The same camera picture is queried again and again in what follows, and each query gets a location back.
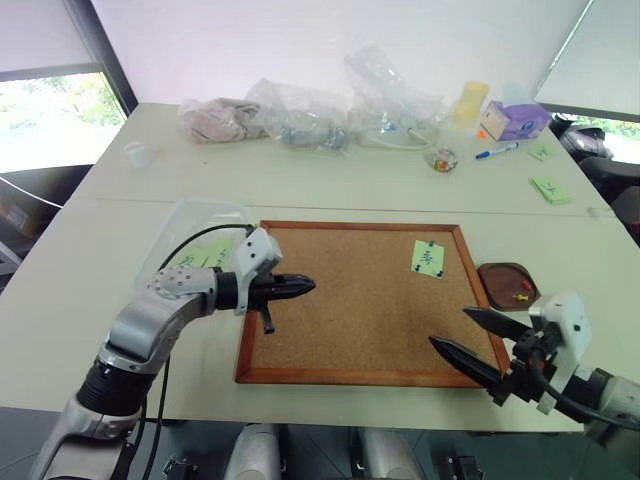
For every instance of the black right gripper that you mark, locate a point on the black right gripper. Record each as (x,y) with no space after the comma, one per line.
(525,372)

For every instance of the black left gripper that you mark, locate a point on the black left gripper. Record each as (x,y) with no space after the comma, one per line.
(260,292)

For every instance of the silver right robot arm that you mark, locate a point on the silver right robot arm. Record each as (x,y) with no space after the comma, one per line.
(612,395)

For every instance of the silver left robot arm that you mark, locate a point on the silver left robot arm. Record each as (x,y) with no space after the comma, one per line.
(150,320)

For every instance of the wood framed cork board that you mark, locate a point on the wood framed cork board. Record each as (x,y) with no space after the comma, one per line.
(360,310)

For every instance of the green written paper note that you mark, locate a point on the green written paper note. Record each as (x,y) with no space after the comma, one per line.
(205,256)

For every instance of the green sticky note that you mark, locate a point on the green sticky note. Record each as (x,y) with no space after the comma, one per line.
(426,259)

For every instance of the clear glass bowl with candies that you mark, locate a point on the clear glass bowl with candies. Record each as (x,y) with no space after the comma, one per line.
(442,160)

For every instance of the brown wooden tray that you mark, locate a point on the brown wooden tray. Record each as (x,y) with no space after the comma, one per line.
(505,285)

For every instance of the clear plastic container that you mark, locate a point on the clear plastic container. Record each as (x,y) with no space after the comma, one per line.
(200,220)

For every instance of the grey rounded robot leg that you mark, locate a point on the grey rounded robot leg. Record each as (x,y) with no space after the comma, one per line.
(387,455)
(257,452)

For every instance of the large green sticky pad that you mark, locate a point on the large green sticky pad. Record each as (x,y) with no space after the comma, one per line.
(550,191)

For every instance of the plastic bag with grey items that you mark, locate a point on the plastic bag with grey items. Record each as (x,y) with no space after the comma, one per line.
(305,117)

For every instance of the plastic bag with pink cloth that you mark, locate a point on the plastic bag with pink cloth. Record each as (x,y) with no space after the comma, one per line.
(220,120)

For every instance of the blue whiteboard marker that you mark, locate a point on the blue whiteboard marker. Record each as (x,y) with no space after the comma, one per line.
(497,151)

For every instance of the small green sticky pad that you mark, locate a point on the small green sticky pad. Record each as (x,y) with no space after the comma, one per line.
(543,152)

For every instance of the small clear plastic cup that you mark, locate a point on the small clear plastic cup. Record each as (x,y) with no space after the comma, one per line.
(136,154)

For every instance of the large clear plastic bag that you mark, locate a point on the large clear plastic bag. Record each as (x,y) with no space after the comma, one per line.
(385,100)

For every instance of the black office chair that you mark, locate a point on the black office chair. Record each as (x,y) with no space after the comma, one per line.
(605,165)

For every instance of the purple tissue box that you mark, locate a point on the purple tissue box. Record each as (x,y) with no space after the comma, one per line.
(517,120)

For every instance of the yellow plastic cup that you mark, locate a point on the yellow plastic cup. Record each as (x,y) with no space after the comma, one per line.
(470,106)

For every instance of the white roller blind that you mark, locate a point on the white roller blind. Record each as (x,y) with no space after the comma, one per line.
(40,32)

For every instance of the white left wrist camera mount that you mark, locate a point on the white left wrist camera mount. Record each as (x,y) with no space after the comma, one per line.
(256,252)

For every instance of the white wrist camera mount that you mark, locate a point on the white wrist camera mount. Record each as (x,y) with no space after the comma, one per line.
(567,325)
(256,252)

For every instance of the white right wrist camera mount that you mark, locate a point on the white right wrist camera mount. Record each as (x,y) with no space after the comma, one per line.
(567,325)

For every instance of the black window frame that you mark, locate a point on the black window frame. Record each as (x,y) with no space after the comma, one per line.
(107,55)

